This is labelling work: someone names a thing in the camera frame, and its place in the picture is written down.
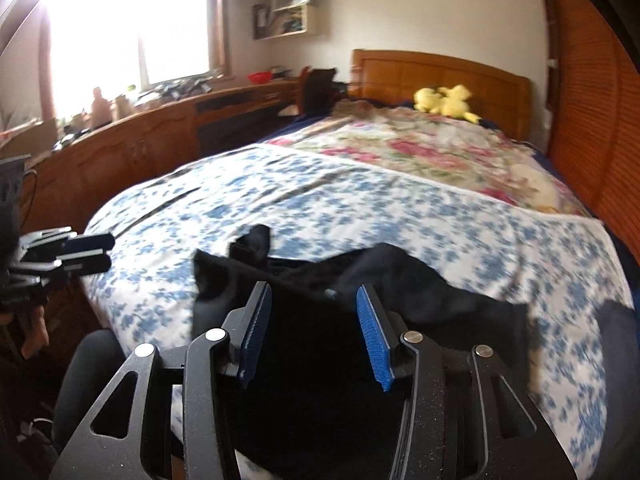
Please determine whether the black coat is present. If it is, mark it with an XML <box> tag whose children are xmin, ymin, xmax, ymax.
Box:
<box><xmin>192</xmin><ymin>224</ymin><xmax>531</xmax><ymax>477</ymax></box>

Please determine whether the window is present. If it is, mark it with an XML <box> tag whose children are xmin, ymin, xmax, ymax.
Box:
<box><xmin>30</xmin><ymin>0</ymin><xmax>226</xmax><ymax>106</ymax></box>

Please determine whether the person's left hand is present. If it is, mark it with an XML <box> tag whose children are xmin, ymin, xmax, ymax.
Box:
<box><xmin>22</xmin><ymin>304</ymin><xmax>50</xmax><ymax>359</ymax></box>

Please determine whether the wooden headboard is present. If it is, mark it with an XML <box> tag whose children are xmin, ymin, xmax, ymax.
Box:
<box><xmin>350</xmin><ymin>49</ymin><xmax>533</xmax><ymax>141</ymax></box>

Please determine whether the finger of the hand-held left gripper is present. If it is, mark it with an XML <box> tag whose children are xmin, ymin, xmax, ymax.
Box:
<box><xmin>20</xmin><ymin>227</ymin><xmax>116</xmax><ymax>264</ymax></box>
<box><xmin>10</xmin><ymin>253</ymin><xmax>112</xmax><ymax>286</ymax></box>

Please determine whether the brown bottle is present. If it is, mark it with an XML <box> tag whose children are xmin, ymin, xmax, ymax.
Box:
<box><xmin>91</xmin><ymin>86</ymin><xmax>110</xmax><ymax>126</ymax></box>

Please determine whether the yellow plush toy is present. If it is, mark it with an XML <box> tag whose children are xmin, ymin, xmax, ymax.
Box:
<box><xmin>413</xmin><ymin>85</ymin><xmax>482</xmax><ymax>125</ymax></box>

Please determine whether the wooden louvred wardrobe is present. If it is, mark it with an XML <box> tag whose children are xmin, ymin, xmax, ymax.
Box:
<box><xmin>542</xmin><ymin>0</ymin><xmax>640</xmax><ymax>261</ymax></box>

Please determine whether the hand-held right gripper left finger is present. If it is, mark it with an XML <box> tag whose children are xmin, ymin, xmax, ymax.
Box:
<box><xmin>47</xmin><ymin>281</ymin><xmax>273</xmax><ymax>480</ymax></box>

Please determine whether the wooden chair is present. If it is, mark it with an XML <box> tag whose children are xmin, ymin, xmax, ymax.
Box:
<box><xmin>298</xmin><ymin>66</ymin><xmax>346</xmax><ymax>116</ymax></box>

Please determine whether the white wall shelf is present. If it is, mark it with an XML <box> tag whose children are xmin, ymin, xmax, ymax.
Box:
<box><xmin>251</xmin><ymin>0</ymin><xmax>321</xmax><ymax>41</ymax></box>

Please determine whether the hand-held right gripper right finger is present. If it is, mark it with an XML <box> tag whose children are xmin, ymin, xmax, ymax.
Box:
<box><xmin>356</xmin><ymin>284</ymin><xmax>568</xmax><ymax>480</ymax></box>

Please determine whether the wooden desk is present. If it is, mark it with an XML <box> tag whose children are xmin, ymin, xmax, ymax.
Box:
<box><xmin>20</xmin><ymin>77</ymin><xmax>306</xmax><ymax>236</ymax></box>

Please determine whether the blue floral bed sheet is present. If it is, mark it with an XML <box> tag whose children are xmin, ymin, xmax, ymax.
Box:
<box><xmin>82</xmin><ymin>142</ymin><xmax>636</xmax><ymax>480</ymax></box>

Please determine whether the cardboard box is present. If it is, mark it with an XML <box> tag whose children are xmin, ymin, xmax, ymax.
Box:
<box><xmin>0</xmin><ymin>119</ymin><xmax>59</xmax><ymax>161</ymax></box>

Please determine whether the pink floral quilt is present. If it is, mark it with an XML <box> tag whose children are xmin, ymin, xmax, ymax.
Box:
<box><xmin>267</xmin><ymin>100</ymin><xmax>598</xmax><ymax>218</ymax></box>

